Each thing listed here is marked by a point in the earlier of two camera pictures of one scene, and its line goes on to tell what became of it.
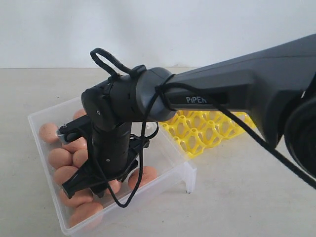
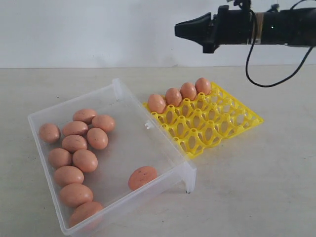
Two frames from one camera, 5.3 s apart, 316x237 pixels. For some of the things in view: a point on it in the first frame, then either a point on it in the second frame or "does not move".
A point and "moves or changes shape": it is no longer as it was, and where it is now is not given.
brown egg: x=79 y=157 does not move
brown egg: x=48 y=132 does not move
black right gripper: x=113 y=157 -> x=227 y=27
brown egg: x=79 y=197 does not move
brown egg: x=59 y=157 does not move
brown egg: x=115 y=185 moves or changes shape
